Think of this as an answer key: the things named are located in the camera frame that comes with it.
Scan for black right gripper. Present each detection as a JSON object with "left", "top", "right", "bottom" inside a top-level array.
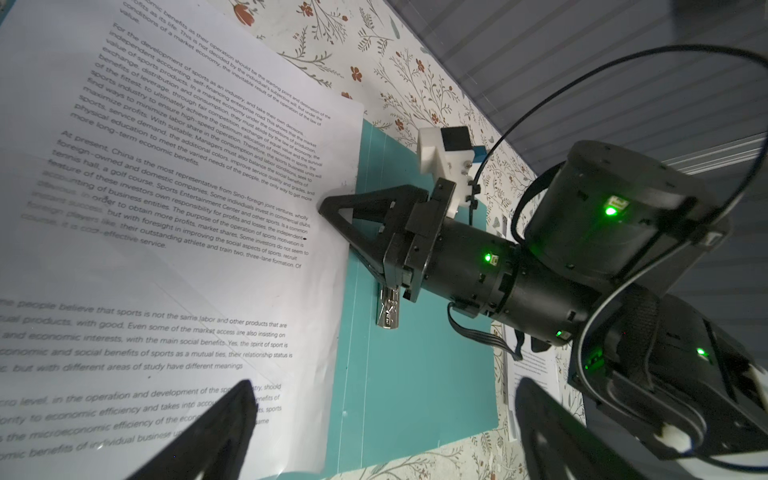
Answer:
[{"left": 318, "top": 178, "right": 519, "bottom": 315}]

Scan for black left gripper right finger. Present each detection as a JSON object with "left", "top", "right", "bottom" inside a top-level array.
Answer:
[{"left": 515, "top": 378, "right": 644, "bottom": 480}]

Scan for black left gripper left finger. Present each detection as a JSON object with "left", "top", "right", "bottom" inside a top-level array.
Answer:
[{"left": 131, "top": 380, "right": 258, "bottom": 480}]

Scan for teal plastic folder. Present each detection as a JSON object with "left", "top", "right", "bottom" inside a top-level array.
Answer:
[{"left": 263, "top": 118, "right": 500, "bottom": 480}]

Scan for printed paper sheet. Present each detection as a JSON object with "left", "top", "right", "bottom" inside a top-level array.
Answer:
[{"left": 1, "top": 1, "right": 364, "bottom": 479}]

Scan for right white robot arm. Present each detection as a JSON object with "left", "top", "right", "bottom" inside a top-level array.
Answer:
[{"left": 319, "top": 141, "right": 767, "bottom": 473}]

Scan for metal folder clip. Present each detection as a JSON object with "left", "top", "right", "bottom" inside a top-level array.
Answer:
[{"left": 376, "top": 286, "right": 400, "bottom": 330}]

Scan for lower white paper sheets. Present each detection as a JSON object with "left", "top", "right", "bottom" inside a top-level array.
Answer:
[{"left": 506, "top": 336, "right": 562, "bottom": 441}]

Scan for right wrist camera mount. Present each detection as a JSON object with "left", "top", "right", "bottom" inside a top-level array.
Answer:
[{"left": 417, "top": 126, "right": 487, "bottom": 218}]

